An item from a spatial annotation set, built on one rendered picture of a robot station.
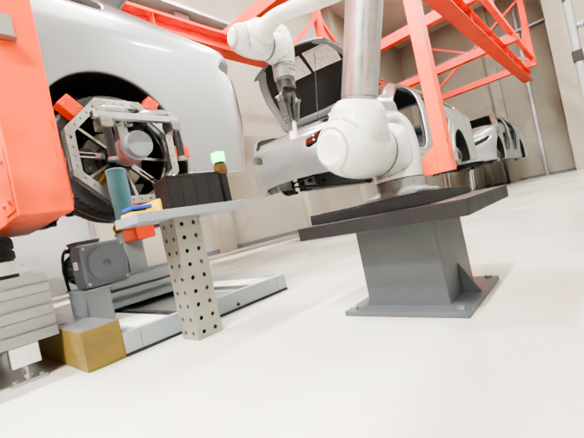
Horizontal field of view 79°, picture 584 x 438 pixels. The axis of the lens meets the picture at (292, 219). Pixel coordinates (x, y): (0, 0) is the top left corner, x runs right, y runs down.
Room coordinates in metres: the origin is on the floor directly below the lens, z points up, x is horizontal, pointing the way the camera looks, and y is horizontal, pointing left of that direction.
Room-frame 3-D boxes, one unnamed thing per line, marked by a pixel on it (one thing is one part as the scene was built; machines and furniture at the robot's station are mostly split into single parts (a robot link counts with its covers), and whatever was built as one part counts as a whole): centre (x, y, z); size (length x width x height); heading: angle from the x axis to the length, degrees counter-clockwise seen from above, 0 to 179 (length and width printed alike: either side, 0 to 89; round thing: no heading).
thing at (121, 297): (1.97, 0.90, 0.13); 0.50 x 0.36 x 0.10; 138
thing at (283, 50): (1.41, -0.09, 1.02); 0.13 x 0.11 x 0.16; 133
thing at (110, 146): (1.57, 0.71, 0.83); 0.04 x 0.04 x 0.16
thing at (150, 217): (1.29, 0.37, 0.44); 0.43 x 0.17 x 0.03; 138
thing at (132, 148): (1.81, 0.72, 0.85); 0.21 x 0.14 x 0.14; 48
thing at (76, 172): (1.85, 0.77, 0.85); 0.54 x 0.07 x 0.54; 138
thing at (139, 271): (1.97, 0.90, 0.32); 0.40 x 0.30 x 0.28; 138
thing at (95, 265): (1.56, 0.91, 0.26); 0.42 x 0.18 x 0.35; 48
